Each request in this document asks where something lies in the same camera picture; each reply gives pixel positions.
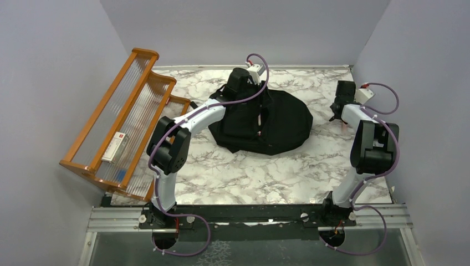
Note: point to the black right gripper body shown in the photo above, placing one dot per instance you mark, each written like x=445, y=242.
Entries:
x=331, y=106

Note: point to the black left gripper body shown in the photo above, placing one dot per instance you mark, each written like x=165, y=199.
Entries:
x=250, y=90

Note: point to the black student backpack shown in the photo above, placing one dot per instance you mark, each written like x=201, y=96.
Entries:
x=286, y=124

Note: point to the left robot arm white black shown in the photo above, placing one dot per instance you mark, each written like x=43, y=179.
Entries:
x=170, y=142

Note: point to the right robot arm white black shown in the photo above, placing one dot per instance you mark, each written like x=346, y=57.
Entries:
x=374, y=153

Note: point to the orange wooden rack shelf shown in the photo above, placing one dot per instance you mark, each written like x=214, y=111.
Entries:
x=133, y=103

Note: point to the white red small box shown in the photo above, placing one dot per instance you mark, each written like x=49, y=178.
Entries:
x=115, y=148

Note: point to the blue eraser in rack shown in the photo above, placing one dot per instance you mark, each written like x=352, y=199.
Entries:
x=120, y=175

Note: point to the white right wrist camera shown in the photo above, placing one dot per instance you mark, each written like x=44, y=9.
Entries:
x=363, y=95

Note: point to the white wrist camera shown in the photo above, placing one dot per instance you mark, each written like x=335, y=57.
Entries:
x=363, y=95
x=256, y=71

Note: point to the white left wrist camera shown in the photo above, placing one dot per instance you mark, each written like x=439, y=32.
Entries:
x=256, y=71

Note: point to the black metal base rail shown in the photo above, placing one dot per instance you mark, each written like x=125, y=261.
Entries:
x=256, y=222

